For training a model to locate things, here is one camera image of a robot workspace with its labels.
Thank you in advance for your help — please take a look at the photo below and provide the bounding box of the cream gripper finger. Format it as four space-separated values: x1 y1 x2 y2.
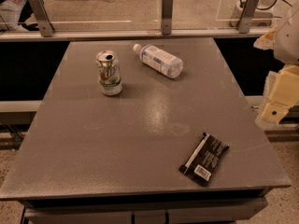
260 64 299 124
253 27 277 50

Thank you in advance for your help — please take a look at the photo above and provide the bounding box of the black rxbar chocolate wrapper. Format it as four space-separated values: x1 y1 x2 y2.
179 133 230 187

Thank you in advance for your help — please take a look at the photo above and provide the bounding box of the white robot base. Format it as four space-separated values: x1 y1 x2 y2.
230 0 277 27

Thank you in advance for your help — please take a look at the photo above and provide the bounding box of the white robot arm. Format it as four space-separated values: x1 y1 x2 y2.
253 1 299 127

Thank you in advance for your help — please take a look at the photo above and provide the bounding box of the green white 7up can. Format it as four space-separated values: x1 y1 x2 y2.
95 49 122 96

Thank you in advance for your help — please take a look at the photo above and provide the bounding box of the clear plastic water bottle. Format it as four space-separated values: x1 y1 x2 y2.
133 44 184 78

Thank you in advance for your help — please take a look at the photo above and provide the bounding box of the person in background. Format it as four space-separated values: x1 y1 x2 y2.
0 0 28 32

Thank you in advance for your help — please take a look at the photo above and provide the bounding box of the right metal barrier bracket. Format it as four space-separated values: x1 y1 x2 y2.
236 0 259 34

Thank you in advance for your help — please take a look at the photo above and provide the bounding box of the metal barrier bracket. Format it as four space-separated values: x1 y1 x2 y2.
236 0 259 34
161 0 173 35
28 0 54 37

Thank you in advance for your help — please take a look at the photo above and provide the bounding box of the black cable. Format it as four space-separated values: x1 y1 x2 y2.
239 0 294 11

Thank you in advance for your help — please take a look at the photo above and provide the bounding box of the middle metal barrier bracket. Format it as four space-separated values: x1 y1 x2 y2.
161 0 173 35

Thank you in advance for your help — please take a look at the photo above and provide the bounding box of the grey table drawer frame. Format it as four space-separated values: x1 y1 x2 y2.
23 190 267 224

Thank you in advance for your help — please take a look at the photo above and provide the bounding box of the left metal barrier bracket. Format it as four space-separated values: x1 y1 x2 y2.
28 0 54 37

